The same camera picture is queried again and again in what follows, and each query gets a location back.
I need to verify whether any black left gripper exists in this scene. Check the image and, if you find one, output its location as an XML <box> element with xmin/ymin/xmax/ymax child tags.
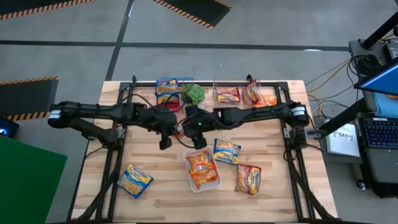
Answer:
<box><xmin>146</xmin><ymin>107</ymin><xmax>178</xmax><ymax>151</ymax></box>

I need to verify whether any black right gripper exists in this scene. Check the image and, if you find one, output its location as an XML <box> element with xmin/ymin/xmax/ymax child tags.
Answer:
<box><xmin>182</xmin><ymin>105</ymin><xmax>218</xmax><ymax>151</ymax></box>

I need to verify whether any blue Maruchan noodle packet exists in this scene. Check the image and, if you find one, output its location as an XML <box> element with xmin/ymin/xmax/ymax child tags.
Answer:
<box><xmin>154</xmin><ymin>79</ymin><xmax>181</xmax><ymax>94</ymax></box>
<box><xmin>156</xmin><ymin>92</ymin><xmax>180</xmax><ymax>106</ymax></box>
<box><xmin>213</xmin><ymin>138</ymin><xmax>242</xmax><ymax>166</ymax></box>
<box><xmin>117</xmin><ymin>164</ymin><xmax>155</xmax><ymax>199</ymax></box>

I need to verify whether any red Maruchan noodle packet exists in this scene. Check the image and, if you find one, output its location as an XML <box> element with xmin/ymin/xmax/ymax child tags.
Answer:
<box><xmin>242</xmin><ymin>79</ymin><xmax>262</xmax><ymax>106</ymax></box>
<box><xmin>216</xmin><ymin>86</ymin><xmax>241</xmax><ymax>105</ymax></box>
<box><xmin>256</xmin><ymin>95</ymin><xmax>278</xmax><ymax>109</ymax></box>
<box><xmin>234</xmin><ymin>163</ymin><xmax>262</xmax><ymax>196</ymax></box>

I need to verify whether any clear plastic container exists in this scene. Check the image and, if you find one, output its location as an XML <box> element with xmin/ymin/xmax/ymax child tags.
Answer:
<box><xmin>212</xmin><ymin>77</ymin><xmax>262</xmax><ymax>108</ymax></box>

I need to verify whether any white plastic bin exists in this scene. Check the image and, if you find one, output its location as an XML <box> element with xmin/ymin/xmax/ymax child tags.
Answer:
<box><xmin>182</xmin><ymin>145</ymin><xmax>222</xmax><ymax>193</ymax></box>

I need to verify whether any red plastic bin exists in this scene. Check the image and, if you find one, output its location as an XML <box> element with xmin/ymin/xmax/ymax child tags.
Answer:
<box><xmin>155</xmin><ymin>81</ymin><xmax>182</xmax><ymax>111</ymax></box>

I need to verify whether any succulent in white pot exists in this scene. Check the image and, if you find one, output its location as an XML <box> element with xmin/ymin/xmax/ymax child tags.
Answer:
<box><xmin>180</xmin><ymin>83</ymin><xmax>206</xmax><ymax>110</ymax></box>

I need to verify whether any black hazard-striped floor mat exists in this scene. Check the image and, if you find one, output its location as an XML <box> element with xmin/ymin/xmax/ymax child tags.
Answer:
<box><xmin>0</xmin><ymin>76</ymin><xmax>60</xmax><ymax>122</ymax></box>
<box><xmin>0</xmin><ymin>0</ymin><xmax>94</xmax><ymax>20</ymax></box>
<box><xmin>152</xmin><ymin>0</ymin><xmax>233</xmax><ymax>30</ymax></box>

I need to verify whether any black stand pole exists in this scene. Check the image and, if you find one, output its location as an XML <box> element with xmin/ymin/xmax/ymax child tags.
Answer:
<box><xmin>360</xmin><ymin>12</ymin><xmax>398</xmax><ymax>50</ymax></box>
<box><xmin>318</xmin><ymin>98</ymin><xmax>369</xmax><ymax>136</ymax></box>

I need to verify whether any white labelled box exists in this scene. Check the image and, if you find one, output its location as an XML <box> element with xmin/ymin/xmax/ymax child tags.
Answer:
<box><xmin>325</xmin><ymin>123</ymin><xmax>361</xmax><ymax>158</ymax></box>

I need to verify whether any green floor mat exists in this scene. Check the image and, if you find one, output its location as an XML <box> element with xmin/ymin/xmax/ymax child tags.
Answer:
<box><xmin>0</xmin><ymin>135</ymin><xmax>68</xmax><ymax>224</ymax></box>

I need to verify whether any black device with blue light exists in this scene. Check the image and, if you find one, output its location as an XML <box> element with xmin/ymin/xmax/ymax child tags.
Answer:
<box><xmin>0</xmin><ymin>116</ymin><xmax>19</xmax><ymax>139</ymax></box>

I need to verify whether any grey equipment cart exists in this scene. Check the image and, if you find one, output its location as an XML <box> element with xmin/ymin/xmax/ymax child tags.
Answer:
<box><xmin>348</xmin><ymin>39</ymin><xmax>398</xmax><ymax>200</ymax></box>

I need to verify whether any monitor with blue screen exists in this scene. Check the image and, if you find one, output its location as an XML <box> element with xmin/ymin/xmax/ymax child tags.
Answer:
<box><xmin>354</xmin><ymin>57</ymin><xmax>398</xmax><ymax>97</ymax></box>

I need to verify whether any light blue cloth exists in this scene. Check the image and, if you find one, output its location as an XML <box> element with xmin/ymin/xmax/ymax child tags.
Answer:
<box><xmin>373</xmin><ymin>91</ymin><xmax>398</xmax><ymax>119</ymax></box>

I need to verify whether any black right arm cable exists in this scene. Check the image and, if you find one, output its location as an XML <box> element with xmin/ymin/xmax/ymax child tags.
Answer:
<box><xmin>175</xmin><ymin>119</ymin><xmax>200</xmax><ymax>149</ymax></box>

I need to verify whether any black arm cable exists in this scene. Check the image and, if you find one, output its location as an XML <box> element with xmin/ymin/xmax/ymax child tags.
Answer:
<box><xmin>121</xmin><ymin>91</ymin><xmax>187</xmax><ymax>113</ymax></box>
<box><xmin>175</xmin><ymin>119</ymin><xmax>200</xmax><ymax>149</ymax></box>

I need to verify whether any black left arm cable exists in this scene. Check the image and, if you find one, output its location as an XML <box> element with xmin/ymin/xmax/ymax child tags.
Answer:
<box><xmin>121</xmin><ymin>91</ymin><xmax>187</xmax><ymax>113</ymax></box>

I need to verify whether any black aluminium table frame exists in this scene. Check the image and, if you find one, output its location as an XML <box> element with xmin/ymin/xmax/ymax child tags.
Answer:
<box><xmin>67</xmin><ymin>80</ymin><xmax>336</xmax><ymax>223</ymax></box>

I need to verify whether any yellow floor cable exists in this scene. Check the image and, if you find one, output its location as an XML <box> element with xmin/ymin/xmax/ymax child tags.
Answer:
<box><xmin>306</xmin><ymin>60</ymin><xmax>352</xmax><ymax>94</ymax></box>

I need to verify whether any coiled black cable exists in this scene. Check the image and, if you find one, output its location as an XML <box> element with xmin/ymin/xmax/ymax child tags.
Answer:
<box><xmin>354</xmin><ymin>54</ymin><xmax>383</xmax><ymax>77</ymax></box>

